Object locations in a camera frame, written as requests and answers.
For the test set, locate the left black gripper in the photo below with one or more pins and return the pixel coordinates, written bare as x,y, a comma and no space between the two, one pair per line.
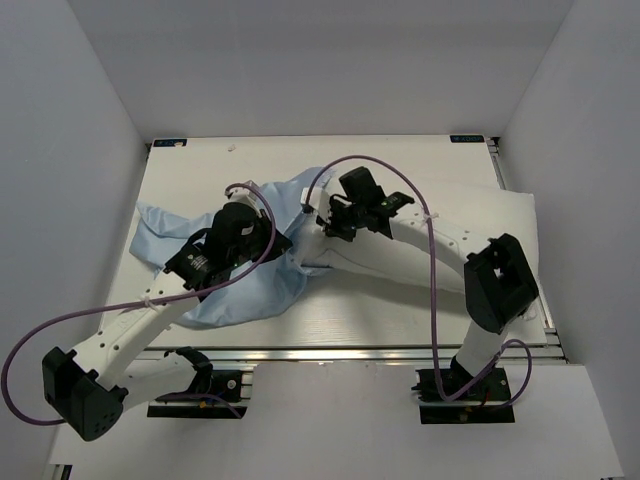
280,246

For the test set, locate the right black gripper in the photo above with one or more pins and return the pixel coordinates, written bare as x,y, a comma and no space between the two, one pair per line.
332,226

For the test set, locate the light blue pillowcase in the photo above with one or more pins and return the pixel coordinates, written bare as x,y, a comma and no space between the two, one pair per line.
268,291

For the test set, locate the white pillow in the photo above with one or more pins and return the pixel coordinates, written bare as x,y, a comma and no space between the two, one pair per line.
440,250

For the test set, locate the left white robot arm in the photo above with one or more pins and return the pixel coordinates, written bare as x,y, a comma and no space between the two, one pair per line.
91,385

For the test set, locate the right blue table label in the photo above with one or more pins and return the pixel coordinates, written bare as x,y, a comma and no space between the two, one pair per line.
466,138

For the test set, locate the blue table label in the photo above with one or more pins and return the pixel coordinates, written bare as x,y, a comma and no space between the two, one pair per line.
170,143
466,138

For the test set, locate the left blue table label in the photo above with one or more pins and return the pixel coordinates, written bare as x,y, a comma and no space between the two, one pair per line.
170,143

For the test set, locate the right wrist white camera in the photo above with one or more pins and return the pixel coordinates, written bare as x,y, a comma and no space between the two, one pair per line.
315,203

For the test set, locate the wrist white camera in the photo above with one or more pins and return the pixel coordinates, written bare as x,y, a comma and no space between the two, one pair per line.
315,203
247,198

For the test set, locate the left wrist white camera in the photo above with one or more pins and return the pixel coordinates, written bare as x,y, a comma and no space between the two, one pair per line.
247,198

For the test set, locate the aluminium front rail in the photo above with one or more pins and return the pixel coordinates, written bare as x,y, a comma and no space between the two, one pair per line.
544,354

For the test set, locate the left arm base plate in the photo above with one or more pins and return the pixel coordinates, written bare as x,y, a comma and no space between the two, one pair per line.
225,396

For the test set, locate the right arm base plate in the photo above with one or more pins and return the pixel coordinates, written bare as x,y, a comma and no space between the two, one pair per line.
481,404

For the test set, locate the right aluminium side rail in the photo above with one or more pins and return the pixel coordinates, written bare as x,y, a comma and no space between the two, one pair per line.
543,314

